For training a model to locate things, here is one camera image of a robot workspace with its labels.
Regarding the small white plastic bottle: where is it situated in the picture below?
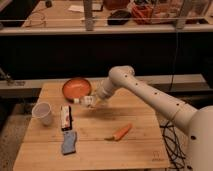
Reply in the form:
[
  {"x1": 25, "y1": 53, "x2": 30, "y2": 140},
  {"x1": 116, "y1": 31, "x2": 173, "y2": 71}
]
[{"x1": 73, "y1": 96, "x2": 96, "y2": 107}]

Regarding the black and white snack bar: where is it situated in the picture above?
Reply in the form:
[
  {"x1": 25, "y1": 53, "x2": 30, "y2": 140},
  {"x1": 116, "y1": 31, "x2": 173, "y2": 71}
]
[{"x1": 60, "y1": 106, "x2": 72, "y2": 131}]

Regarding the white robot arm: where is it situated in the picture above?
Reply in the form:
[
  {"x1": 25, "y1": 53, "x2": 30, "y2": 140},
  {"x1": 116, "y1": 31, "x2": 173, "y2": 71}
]
[{"x1": 96, "y1": 66, "x2": 213, "y2": 171}]

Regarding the orange round bowl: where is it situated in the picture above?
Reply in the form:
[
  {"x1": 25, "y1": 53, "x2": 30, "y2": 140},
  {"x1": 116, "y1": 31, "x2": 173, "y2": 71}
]
[{"x1": 62, "y1": 77, "x2": 92, "y2": 102}]

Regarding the orange toy carrot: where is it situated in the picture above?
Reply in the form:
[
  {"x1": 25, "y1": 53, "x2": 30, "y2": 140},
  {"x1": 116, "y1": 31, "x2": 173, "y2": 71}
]
[{"x1": 106, "y1": 124, "x2": 132, "y2": 141}]

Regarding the blue sponge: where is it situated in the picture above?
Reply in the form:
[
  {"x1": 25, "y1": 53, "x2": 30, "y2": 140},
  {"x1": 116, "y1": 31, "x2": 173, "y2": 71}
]
[{"x1": 61, "y1": 131, "x2": 77, "y2": 155}]

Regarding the white paper cup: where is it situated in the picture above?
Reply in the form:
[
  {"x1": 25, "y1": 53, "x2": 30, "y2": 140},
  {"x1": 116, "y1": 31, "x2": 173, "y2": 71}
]
[{"x1": 32, "y1": 102, "x2": 53, "y2": 126}]

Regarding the black object on back bench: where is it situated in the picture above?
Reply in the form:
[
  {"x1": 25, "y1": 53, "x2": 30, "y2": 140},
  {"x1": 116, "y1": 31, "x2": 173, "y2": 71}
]
[{"x1": 107, "y1": 10, "x2": 131, "y2": 25}]

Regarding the orange crate on back bench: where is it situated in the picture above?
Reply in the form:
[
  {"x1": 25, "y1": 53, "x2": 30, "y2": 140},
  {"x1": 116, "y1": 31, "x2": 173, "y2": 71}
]
[{"x1": 131, "y1": 5, "x2": 153, "y2": 25}]

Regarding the white paper sheet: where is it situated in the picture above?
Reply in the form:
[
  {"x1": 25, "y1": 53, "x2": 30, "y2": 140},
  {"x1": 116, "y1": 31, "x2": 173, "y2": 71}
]
[{"x1": 68, "y1": 5, "x2": 84, "y2": 13}]

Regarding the grey metal post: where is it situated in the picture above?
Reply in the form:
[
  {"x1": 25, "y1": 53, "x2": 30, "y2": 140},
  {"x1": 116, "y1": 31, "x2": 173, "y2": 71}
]
[
  {"x1": 175, "y1": 0, "x2": 192, "y2": 29},
  {"x1": 83, "y1": 0, "x2": 93, "y2": 31}
]

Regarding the black cable bundle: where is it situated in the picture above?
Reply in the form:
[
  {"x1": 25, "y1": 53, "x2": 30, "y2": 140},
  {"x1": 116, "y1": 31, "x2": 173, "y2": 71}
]
[{"x1": 159, "y1": 120, "x2": 189, "y2": 171}]

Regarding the metal clamp bracket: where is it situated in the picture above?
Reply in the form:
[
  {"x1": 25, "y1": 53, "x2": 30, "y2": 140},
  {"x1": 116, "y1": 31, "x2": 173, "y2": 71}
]
[{"x1": 0, "y1": 67, "x2": 25, "y2": 86}]

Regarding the grey metal post right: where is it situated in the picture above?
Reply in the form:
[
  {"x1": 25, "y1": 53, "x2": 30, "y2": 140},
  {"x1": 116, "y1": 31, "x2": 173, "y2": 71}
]
[{"x1": 175, "y1": 0, "x2": 192, "y2": 29}]

